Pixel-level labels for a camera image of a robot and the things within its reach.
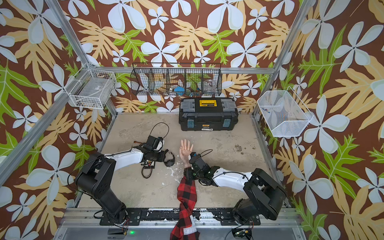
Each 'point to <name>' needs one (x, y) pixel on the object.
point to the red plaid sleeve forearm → (186, 228)
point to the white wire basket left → (91, 88)
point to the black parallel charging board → (148, 164)
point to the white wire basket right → (283, 113)
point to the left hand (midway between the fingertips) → (165, 154)
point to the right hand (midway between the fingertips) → (184, 172)
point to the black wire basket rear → (189, 79)
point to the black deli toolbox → (208, 114)
